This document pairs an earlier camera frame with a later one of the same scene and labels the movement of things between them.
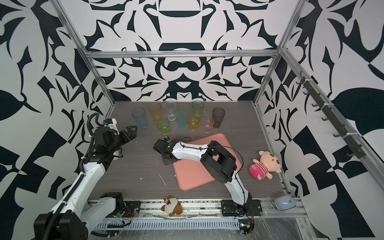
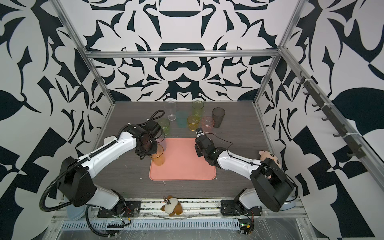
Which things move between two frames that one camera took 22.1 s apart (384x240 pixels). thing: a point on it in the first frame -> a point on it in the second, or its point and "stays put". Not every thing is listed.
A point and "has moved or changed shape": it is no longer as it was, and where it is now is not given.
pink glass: [207, 123] stays put
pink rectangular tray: [190, 174] has moved or changed shape
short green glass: [164, 126] stays put
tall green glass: [197, 106] stays put
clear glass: [170, 106] stays put
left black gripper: [132, 134] -> [140, 151]
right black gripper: [165, 161] -> [198, 149]
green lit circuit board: [246, 226] stays put
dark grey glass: [218, 114] stays put
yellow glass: [193, 121] stays put
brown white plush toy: [172, 206] stays put
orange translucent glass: [155, 108] -> [159, 158]
